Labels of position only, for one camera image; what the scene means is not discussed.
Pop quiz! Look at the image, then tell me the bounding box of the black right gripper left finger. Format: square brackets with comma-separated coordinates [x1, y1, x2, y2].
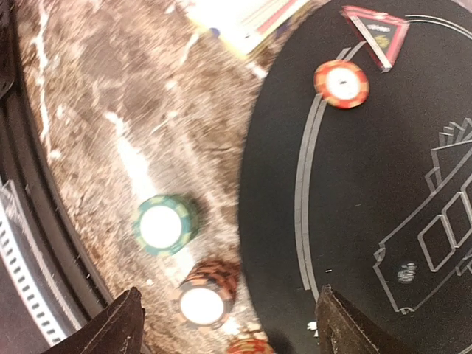
[44, 287, 145, 354]

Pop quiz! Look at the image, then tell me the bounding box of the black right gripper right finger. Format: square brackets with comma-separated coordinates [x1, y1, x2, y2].
[316, 285, 413, 354]

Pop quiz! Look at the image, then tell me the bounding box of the black poker chip stack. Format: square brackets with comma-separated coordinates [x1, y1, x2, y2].
[173, 258, 240, 331]

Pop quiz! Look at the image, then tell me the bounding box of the red poker chip stack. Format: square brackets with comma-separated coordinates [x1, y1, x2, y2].
[226, 338, 275, 354]

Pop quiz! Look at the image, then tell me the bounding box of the green poker chip stack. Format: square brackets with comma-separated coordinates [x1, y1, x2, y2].
[132, 194, 200, 256]

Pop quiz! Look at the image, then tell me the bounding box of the round black poker mat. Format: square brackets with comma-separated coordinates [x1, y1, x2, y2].
[239, 1, 471, 353]

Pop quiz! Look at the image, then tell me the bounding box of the red triangular all-in marker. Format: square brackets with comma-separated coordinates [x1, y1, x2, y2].
[341, 5, 409, 73]

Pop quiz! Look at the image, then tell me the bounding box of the yellow blue card box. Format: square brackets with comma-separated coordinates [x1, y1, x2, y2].
[180, 0, 297, 55]

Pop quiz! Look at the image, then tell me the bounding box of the red-backed playing card deck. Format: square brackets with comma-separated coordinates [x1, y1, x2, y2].
[206, 0, 308, 39]

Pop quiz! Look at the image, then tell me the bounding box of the white slotted cable duct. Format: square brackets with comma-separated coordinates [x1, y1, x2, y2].
[1, 192, 67, 347]

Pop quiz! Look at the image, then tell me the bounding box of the black front rail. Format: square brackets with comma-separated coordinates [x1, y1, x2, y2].
[1, 1, 112, 336]

